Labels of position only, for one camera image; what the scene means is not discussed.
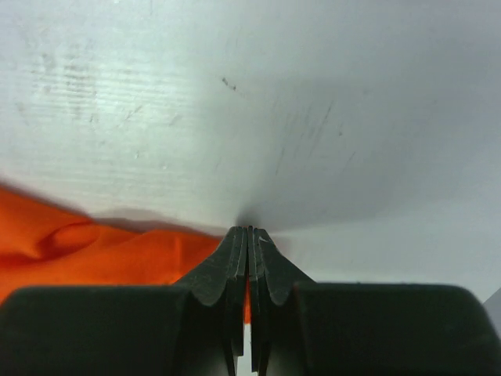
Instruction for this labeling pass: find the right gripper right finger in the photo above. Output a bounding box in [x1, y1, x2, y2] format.
[248, 228, 500, 375]

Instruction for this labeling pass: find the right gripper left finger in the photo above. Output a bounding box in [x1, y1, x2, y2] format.
[1, 226, 248, 375]

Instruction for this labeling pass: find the orange t shirt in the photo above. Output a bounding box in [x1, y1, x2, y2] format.
[0, 186, 251, 326]

